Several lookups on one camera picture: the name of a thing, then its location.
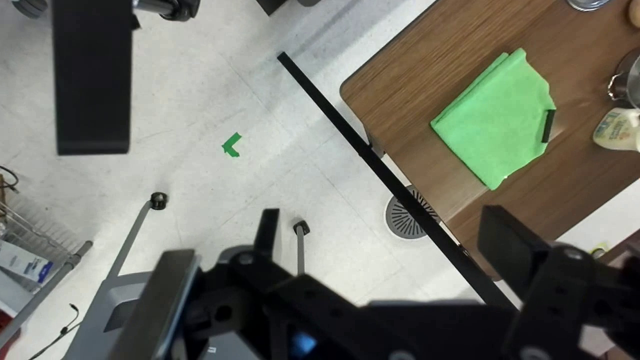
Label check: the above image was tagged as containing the green towel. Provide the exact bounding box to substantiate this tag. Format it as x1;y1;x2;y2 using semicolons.
427;46;560;192

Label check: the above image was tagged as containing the round grated pole base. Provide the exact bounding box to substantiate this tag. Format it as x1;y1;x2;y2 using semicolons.
383;194;430;242

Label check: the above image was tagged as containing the white plastic squeeze bottle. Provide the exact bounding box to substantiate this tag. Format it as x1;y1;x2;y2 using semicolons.
590;106;640;155

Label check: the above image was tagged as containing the white and blue carton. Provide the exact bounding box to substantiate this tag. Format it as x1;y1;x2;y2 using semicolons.
0;239;55;288

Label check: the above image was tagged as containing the small silver metal pot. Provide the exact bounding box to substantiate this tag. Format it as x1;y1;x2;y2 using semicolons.
606;46;640;110

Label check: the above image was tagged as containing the green floor tape mark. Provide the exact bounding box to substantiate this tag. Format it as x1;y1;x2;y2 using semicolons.
219;130;246;160

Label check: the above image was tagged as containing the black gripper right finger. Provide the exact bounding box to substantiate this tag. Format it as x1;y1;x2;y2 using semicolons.
475;204;555;290

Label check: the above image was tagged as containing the grey flat bracket plate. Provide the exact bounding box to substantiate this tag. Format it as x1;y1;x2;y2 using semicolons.
106;249;202;360

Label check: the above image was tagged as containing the grey-legged stand with black feet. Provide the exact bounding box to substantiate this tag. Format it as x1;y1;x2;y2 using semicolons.
61;190;311;360

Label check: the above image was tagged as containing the grey wire rack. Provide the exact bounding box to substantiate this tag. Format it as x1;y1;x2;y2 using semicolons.
0;167;95;352

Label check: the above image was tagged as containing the black flat panel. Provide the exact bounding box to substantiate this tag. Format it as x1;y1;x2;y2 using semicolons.
51;0;134;158

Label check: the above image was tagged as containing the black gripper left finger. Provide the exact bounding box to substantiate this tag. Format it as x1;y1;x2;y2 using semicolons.
249;206;284;271

